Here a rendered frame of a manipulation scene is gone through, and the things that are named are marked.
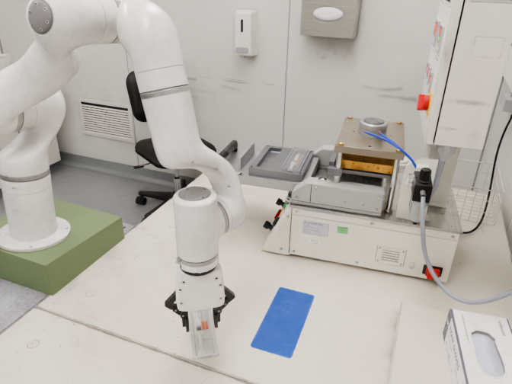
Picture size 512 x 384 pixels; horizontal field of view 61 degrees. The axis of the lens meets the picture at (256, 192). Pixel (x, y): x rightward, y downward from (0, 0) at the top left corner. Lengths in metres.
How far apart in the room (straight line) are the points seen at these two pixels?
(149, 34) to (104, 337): 0.69
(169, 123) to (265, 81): 2.13
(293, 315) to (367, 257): 0.29
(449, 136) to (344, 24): 1.52
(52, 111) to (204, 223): 0.57
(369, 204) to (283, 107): 1.75
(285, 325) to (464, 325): 0.40
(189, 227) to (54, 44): 0.41
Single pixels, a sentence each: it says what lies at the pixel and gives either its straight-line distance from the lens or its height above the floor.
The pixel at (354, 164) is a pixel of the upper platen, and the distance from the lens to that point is 1.24.
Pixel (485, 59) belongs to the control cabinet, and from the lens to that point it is 1.12.
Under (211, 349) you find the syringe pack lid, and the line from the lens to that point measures 0.97.
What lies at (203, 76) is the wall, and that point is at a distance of 3.07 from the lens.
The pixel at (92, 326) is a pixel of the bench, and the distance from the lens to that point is 1.17.
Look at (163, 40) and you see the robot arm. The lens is 0.80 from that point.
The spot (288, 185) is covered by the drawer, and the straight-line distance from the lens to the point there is 1.29.
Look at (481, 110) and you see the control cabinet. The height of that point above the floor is 1.25.
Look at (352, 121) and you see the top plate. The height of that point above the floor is 1.11.
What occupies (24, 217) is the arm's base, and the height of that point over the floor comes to 0.93.
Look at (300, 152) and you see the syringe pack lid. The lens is 1.41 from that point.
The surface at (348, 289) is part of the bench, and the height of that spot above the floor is 0.75.
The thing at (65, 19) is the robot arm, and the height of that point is 1.44.
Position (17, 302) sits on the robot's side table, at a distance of 1.31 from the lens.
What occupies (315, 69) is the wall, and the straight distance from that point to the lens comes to 2.77.
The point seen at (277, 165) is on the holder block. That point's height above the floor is 1.00.
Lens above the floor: 1.52
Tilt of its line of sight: 27 degrees down
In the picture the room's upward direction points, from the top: 1 degrees clockwise
